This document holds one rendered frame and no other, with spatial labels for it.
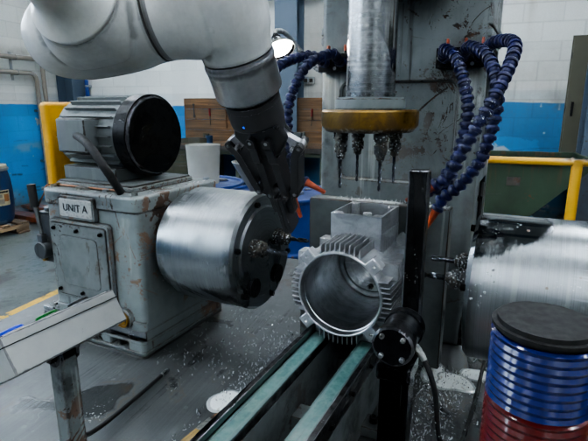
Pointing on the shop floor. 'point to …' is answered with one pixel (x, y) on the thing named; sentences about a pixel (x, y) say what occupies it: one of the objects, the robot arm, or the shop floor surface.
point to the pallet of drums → (9, 206)
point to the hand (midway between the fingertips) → (286, 210)
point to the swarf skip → (526, 183)
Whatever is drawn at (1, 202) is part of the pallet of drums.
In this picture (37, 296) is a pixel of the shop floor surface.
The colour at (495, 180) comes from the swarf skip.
